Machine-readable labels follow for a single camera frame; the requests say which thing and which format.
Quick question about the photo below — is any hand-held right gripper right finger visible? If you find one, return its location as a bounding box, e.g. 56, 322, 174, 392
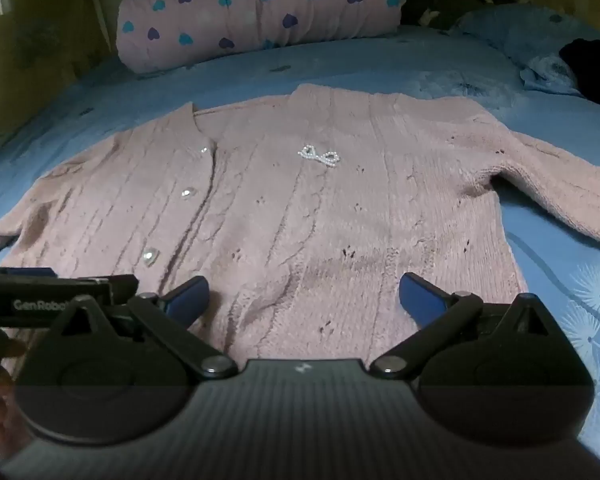
369, 272, 561, 380

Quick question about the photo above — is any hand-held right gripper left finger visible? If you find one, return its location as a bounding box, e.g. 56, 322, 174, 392
45, 276, 238, 380

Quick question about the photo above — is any pink knitted cardigan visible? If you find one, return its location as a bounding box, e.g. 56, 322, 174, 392
0, 83, 600, 366

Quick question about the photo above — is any blue bed sheet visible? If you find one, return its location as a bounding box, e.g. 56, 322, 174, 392
0, 25, 600, 466

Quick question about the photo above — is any blue pillow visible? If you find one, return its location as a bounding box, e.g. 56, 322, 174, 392
455, 2, 600, 97

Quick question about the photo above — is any pink pillow with hearts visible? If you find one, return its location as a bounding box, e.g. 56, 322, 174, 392
116, 0, 407, 75

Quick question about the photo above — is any black and white cloth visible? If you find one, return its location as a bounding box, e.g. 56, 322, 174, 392
402, 0, 518, 36

